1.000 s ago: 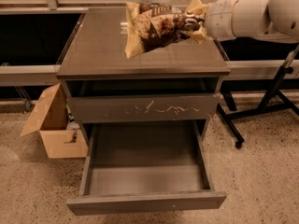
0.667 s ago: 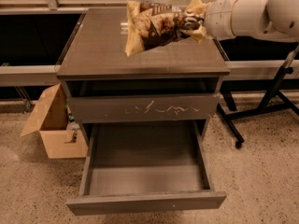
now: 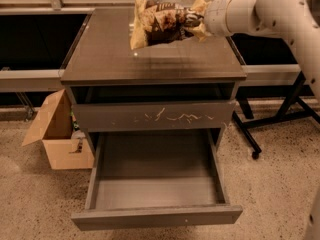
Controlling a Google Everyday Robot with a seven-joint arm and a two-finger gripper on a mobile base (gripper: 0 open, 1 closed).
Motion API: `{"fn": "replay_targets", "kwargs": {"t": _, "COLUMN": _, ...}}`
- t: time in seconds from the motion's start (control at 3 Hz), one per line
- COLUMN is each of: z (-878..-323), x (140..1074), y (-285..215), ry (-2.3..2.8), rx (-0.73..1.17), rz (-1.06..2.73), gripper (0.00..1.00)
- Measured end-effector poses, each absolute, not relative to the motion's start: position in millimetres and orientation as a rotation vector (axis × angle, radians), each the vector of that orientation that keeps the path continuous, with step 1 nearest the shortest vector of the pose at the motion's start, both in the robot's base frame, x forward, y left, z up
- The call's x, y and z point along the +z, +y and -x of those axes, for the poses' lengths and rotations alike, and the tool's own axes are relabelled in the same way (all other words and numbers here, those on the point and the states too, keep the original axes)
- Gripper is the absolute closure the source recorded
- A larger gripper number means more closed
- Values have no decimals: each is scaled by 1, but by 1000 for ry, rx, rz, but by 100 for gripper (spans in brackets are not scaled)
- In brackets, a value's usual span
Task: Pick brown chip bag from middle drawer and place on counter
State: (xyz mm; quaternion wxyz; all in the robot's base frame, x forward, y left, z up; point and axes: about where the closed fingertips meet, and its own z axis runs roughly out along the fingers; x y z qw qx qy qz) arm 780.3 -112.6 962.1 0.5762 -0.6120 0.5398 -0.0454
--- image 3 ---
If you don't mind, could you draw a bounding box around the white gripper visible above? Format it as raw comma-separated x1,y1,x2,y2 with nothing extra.
189,0,230,42

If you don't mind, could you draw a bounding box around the brown chip bag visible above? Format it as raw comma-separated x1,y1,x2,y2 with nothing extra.
130,0,204,50

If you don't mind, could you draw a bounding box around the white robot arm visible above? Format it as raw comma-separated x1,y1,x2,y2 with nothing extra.
203,0,320,240

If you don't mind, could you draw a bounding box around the grey drawer cabinet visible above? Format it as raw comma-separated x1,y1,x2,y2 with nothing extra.
62,7,246,148

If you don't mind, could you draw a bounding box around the scratched closed top drawer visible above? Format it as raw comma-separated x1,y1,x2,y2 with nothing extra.
72,100,235,132

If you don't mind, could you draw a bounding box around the open grey middle drawer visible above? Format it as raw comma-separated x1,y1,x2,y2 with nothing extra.
71,129,242,230

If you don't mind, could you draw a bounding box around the green bottle in box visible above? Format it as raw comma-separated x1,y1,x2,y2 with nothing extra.
70,110,80,131

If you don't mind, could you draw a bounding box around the open cardboard box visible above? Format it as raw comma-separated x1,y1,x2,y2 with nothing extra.
22,90,94,170

